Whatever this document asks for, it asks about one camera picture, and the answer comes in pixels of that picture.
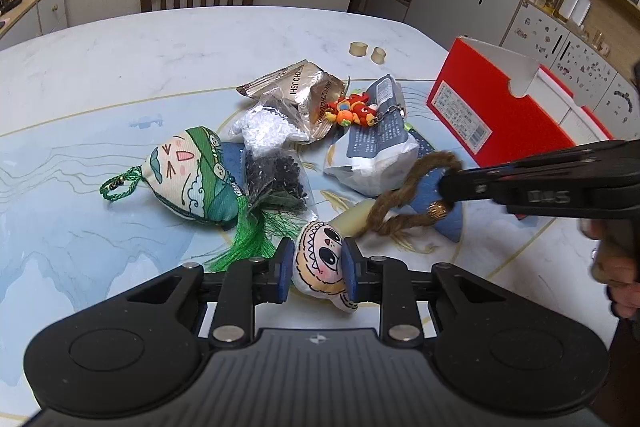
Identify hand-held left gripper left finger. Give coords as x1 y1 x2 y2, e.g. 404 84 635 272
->
120 238 296 350

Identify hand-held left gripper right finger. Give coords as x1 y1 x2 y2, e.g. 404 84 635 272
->
342 238 523 350

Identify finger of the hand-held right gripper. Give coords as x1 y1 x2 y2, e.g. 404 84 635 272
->
440 187 508 214
440 139 640 192

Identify small face plush doll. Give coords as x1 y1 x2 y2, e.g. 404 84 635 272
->
292 221 362 315

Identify red cardboard shoe box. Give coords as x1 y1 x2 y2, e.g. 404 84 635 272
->
426 36 615 168

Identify brown rope loop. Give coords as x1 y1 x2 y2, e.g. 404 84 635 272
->
367 151 463 239

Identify blue white soft packet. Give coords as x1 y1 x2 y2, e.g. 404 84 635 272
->
322 74 421 198

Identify green plush sachet with tassel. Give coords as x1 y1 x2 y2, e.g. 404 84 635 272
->
100 127 282 274

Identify bag of white beads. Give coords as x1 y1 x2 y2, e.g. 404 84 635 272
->
227 99 313 158

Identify orange dragon keychain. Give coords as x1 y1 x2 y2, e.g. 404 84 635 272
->
327 91 407 128

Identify person's right hand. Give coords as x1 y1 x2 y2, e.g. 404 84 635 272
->
582 217 640 320

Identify bag of black beads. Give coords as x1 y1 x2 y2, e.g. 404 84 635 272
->
242 147 317 228

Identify white curved cabinet with stickers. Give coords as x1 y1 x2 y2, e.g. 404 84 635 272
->
500 2 640 142

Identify silver gold snack packet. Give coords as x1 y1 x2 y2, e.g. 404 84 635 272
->
236 61 347 141

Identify low white cabinet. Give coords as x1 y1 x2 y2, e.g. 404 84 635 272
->
360 0 412 24

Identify white wooden sideboard cabinet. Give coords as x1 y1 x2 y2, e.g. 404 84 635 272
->
0 0 69 52

